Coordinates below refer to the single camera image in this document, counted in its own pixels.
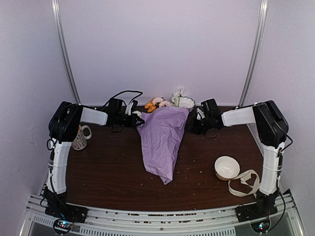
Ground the plain white bowl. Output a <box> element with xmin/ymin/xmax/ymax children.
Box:
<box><xmin>214</xmin><ymin>156</ymin><xmax>240</xmax><ymax>181</ymax></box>

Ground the scalloped white bowl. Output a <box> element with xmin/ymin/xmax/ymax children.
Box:
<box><xmin>179</xmin><ymin>97</ymin><xmax>195</xmax><ymax>113</ymax></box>

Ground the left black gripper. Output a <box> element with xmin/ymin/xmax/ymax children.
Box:
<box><xmin>115</xmin><ymin>113</ymin><xmax>144</xmax><ymax>127</ymax></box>

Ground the aluminium frame post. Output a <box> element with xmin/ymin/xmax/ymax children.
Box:
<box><xmin>238</xmin><ymin>0</ymin><xmax>268</xmax><ymax>107</ymax></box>
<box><xmin>51</xmin><ymin>0</ymin><xmax>81</xmax><ymax>103</ymax></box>

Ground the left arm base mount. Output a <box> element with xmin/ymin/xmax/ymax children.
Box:
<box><xmin>45</xmin><ymin>205</ymin><xmax>88</xmax><ymax>235</ymax></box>

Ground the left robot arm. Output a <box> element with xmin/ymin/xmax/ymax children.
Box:
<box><xmin>47</xmin><ymin>98</ymin><xmax>144</xmax><ymax>195</ymax></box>

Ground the front aluminium rail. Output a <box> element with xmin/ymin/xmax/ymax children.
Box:
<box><xmin>24</xmin><ymin>194</ymin><xmax>301</xmax><ymax>236</ymax></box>

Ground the purple pink wrapping paper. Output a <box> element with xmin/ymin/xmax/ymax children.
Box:
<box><xmin>137</xmin><ymin>107</ymin><xmax>189</xmax><ymax>185</ymax></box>

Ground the left aluminium frame post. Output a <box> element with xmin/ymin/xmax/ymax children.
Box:
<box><xmin>51</xmin><ymin>0</ymin><xmax>81</xmax><ymax>103</ymax></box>

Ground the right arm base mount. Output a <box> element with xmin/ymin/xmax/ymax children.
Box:
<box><xmin>235</xmin><ymin>204</ymin><xmax>278</xmax><ymax>234</ymax></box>

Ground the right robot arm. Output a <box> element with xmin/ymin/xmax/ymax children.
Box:
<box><xmin>190</xmin><ymin>99</ymin><xmax>289</xmax><ymax>217</ymax></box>

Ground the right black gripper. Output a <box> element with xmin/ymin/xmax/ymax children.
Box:
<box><xmin>185</xmin><ymin>116</ymin><xmax>212</xmax><ymax>135</ymax></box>

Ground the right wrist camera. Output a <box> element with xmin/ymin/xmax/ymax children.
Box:
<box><xmin>196</xmin><ymin>108</ymin><xmax>205</xmax><ymax>120</ymax></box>

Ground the beige ribbon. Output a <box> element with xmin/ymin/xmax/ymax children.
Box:
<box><xmin>228</xmin><ymin>170</ymin><xmax>260</xmax><ymax>198</ymax></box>

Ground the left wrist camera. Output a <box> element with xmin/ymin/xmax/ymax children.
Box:
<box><xmin>125</xmin><ymin>100</ymin><xmax>138</xmax><ymax>116</ymax></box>

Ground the patterned mug yellow inside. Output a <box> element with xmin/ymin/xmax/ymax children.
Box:
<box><xmin>72</xmin><ymin>125</ymin><xmax>92</xmax><ymax>150</ymax></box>

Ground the right aluminium frame post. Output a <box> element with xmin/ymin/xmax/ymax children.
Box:
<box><xmin>238</xmin><ymin>0</ymin><xmax>268</xmax><ymax>107</ymax></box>

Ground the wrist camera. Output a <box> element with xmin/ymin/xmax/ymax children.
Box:
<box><xmin>196</xmin><ymin>108</ymin><xmax>205</xmax><ymax>120</ymax></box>
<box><xmin>125</xmin><ymin>100</ymin><xmax>138</xmax><ymax>116</ymax></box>

